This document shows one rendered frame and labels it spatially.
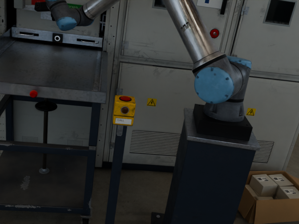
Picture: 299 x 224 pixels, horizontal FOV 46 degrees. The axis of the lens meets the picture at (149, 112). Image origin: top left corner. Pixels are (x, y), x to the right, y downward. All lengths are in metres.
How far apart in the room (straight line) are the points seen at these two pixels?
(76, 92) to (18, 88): 0.25
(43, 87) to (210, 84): 0.72
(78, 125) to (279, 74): 1.39
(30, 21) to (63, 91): 0.79
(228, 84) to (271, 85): 1.16
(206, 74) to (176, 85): 0.95
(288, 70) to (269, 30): 0.31
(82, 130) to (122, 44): 0.65
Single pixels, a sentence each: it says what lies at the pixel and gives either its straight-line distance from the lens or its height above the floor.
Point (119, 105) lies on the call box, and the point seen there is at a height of 0.89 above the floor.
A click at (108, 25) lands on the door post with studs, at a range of 2.20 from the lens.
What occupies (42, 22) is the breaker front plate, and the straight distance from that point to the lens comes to 2.27.
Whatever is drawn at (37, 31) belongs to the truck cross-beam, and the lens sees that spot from 2.28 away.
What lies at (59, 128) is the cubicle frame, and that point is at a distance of 2.44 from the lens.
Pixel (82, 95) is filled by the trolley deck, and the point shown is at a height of 0.82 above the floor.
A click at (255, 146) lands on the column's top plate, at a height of 0.75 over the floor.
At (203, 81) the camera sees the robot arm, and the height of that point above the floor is 1.02.
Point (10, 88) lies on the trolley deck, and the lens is 1.64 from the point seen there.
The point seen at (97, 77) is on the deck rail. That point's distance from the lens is 1.75.
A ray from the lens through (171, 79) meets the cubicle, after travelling 2.30.
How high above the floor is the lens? 1.42
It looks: 24 degrees down
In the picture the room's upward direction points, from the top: 9 degrees clockwise
